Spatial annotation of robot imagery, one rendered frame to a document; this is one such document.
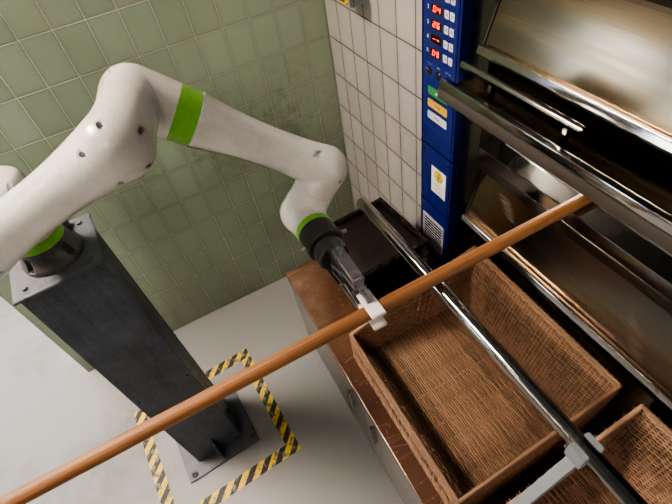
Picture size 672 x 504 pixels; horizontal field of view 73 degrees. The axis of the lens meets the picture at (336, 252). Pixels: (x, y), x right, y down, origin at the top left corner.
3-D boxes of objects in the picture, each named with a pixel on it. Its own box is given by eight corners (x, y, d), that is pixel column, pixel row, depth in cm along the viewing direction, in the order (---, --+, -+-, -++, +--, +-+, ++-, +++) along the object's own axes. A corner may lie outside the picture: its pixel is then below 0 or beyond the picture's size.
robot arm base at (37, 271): (17, 227, 124) (2, 211, 120) (71, 203, 128) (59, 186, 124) (26, 287, 108) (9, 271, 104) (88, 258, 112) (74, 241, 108)
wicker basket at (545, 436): (468, 293, 164) (475, 241, 144) (596, 429, 128) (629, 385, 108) (350, 356, 154) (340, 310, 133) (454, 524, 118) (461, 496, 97)
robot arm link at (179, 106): (85, 129, 85) (97, 71, 78) (99, 95, 94) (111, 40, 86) (184, 161, 93) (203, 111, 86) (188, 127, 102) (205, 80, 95)
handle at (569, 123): (455, 86, 103) (461, 84, 104) (570, 157, 82) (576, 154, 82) (460, 60, 99) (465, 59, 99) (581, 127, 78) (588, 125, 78)
